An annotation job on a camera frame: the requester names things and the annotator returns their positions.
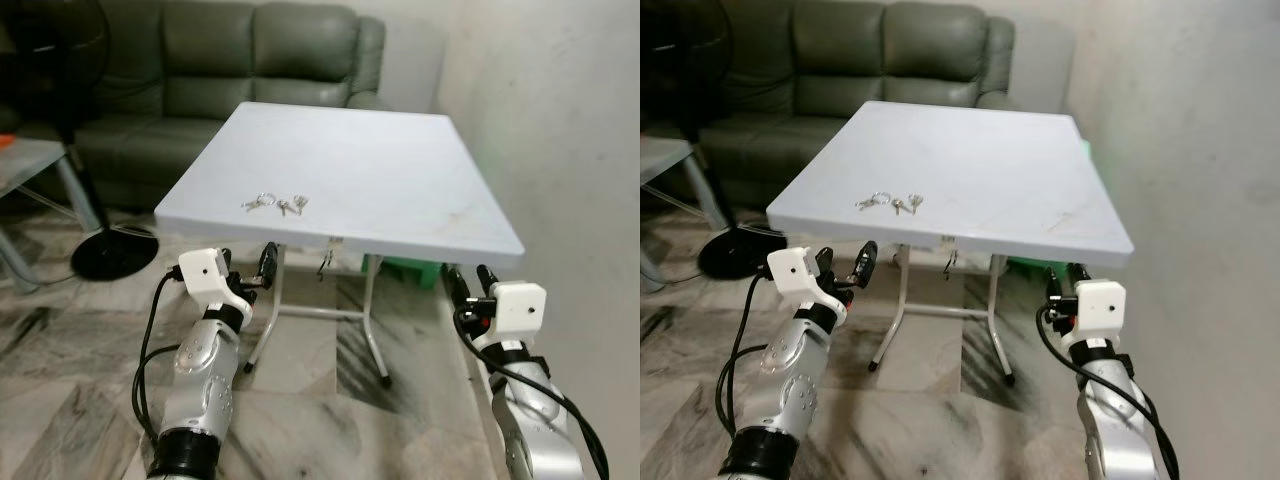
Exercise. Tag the small silver key bunch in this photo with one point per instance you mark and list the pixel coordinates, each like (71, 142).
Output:
(285, 208)
(899, 207)

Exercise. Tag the dark green leather sofa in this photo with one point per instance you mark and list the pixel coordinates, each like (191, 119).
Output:
(840, 60)
(200, 60)

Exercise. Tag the green box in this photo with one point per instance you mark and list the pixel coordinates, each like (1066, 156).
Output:
(410, 270)
(1025, 265)

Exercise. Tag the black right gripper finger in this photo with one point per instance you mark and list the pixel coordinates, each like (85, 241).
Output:
(1078, 272)
(1054, 280)
(456, 283)
(487, 278)

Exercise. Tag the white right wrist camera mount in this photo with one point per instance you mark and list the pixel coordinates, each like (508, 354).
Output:
(1098, 303)
(520, 305)

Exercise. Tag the white folding table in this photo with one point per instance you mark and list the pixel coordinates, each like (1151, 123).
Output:
(960, 170)
(340, 170)

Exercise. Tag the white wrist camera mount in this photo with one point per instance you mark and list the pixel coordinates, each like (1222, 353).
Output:
(520, 305)
(793, 270)
(203, 272)
(1098, 303)

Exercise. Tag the black floor fan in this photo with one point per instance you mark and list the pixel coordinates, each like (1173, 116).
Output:
(740, 255)
(113, 255)

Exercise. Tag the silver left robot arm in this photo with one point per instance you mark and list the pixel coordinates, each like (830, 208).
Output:
(790, 390)
(205, 370)

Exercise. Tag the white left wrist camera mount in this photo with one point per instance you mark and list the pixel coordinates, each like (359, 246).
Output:
(203, 272)
(793, 270)

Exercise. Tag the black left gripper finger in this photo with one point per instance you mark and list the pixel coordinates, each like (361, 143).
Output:
(224, 259)
(866, 262)
(825, 260)
(268, 263)

